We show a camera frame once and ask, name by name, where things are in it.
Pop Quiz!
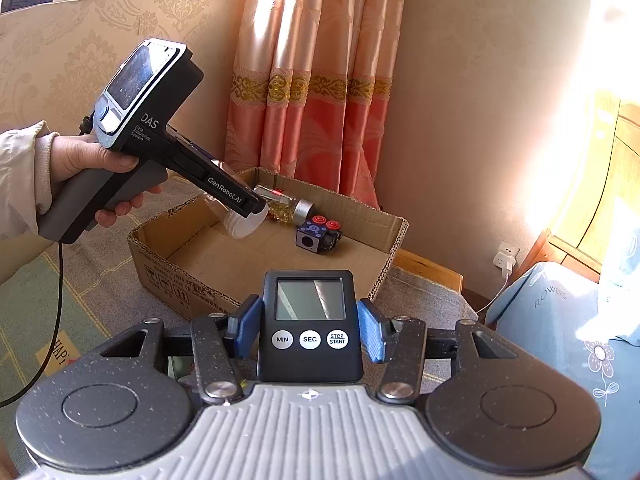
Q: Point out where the black digital kitchen timer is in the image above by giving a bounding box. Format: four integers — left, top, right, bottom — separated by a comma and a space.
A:
257, 270, 363, 384

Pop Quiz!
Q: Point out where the clear plastic jar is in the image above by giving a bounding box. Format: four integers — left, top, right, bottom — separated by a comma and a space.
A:
202, 159, 270, 240

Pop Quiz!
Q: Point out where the beige jacket sleeve forearm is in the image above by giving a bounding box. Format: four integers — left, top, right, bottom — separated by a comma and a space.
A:
0, 122, 58, 240

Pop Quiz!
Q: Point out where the person's left hand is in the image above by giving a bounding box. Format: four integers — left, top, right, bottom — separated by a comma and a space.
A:
48, 134, 164, 229

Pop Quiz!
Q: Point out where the wooden bedside table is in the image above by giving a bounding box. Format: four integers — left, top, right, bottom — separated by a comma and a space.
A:
394, 249, 463, 294

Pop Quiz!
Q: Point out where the open cardboard box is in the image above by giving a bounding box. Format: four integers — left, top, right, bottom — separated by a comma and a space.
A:
128, 168, 409, 318

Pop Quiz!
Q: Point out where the dark blue toy cube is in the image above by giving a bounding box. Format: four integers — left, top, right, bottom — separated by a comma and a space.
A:
295, 214, 342, 254

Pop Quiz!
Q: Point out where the jar of yellow capsules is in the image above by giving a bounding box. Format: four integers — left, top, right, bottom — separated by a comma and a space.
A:
254, 184, 314, 226

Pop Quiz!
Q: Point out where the pink patterned curtain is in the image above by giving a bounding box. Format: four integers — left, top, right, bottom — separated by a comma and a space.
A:
224, 0, 405, 207

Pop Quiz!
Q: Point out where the grey checked blanket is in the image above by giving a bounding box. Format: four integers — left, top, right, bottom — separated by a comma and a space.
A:
1, 178, 476, 474

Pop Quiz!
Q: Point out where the light blue pillow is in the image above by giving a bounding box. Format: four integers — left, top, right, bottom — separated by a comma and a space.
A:
486, 262, 639, 479

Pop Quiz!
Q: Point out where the wooden headboard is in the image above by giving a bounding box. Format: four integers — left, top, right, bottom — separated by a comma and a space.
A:
509, 91, 639, 283

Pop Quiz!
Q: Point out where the white wall plug charger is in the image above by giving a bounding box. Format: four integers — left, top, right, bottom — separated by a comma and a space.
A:
492, 242, 520, 280

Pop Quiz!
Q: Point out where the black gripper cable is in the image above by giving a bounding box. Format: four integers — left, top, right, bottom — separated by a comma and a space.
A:
0, 115, 97, 409

